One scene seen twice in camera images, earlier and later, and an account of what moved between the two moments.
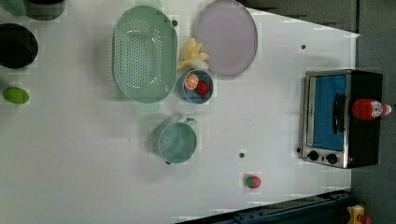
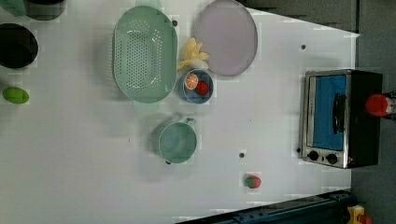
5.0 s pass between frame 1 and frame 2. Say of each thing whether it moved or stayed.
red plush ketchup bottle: moved
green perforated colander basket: stayed
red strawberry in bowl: stayed
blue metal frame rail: stayed
